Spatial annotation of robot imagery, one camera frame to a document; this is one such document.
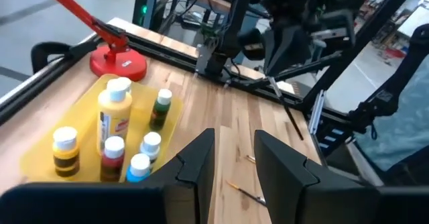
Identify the red paint bottle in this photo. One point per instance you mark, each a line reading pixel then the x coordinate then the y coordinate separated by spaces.
pixel 112 163

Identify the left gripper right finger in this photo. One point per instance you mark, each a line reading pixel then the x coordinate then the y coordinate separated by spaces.
pixel 318 204

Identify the yellow translucent plastic tray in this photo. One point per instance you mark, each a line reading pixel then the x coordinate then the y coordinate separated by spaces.
pixel 83 120

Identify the light blue paint bottle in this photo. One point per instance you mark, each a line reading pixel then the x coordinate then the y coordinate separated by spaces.
pixel 139 170

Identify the green paint bottle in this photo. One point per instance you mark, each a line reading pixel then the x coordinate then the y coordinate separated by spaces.
pixel 160 111

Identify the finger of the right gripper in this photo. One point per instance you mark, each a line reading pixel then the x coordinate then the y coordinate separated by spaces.
pixel 300 49
pixel 276 56

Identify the large yellow paint bottle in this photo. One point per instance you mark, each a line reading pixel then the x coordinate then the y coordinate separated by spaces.
pixel 114 116

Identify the black table clamp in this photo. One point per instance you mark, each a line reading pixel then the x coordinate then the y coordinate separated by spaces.
pixel 40 51

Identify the red desk lamp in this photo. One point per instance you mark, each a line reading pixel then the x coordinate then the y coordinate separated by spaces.
pixel 117 66

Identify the silver aluminium bracket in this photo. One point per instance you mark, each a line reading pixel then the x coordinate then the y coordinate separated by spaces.
pixel 316 113

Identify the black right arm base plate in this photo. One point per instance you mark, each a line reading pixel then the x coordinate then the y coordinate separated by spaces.
pixel 201 59

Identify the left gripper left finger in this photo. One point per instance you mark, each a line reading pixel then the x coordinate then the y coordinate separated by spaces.
pixel 100 204

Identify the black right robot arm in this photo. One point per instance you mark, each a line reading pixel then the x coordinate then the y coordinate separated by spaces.
pixel 231 33

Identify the black aluminium table frame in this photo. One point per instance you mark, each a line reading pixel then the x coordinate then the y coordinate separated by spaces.
pixel 167 54

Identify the black computer tower green light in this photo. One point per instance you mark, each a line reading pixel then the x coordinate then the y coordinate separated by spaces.
pixel 139 12

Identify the black brush silver ferrule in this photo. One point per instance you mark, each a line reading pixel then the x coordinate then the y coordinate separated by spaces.
pixel 288 113

